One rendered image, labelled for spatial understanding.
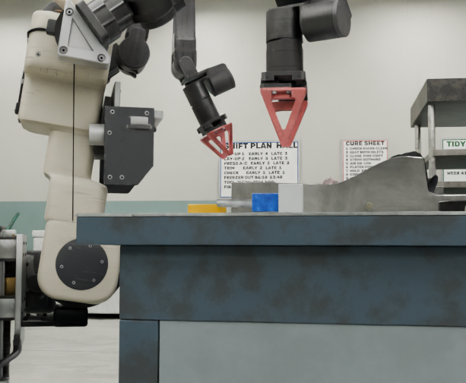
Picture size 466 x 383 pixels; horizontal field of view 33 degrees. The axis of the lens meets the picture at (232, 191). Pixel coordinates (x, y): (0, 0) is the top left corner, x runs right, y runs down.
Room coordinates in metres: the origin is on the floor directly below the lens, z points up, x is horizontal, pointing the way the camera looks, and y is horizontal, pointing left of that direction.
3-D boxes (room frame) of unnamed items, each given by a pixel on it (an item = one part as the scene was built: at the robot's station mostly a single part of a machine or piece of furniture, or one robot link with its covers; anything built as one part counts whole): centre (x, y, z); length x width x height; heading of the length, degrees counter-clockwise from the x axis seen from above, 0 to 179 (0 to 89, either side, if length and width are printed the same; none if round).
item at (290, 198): (1.18, -0.04, 0.83); 0.13 x 0.05 x 0.05; 84
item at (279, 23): (1.17, -0.08, 1.10); 0.07 x 0.06 x 0.07; 60
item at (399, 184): (1.62, -0.27, 0.87); 0.50 x 0.26 x 0.14; 79
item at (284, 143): (1.20, -0.08, 0.96); 0.07 x 0.07 x 0.09; 83
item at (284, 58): (1.17, -0.08, 1.04); 0.10 x 0.07 x 0.07; 173
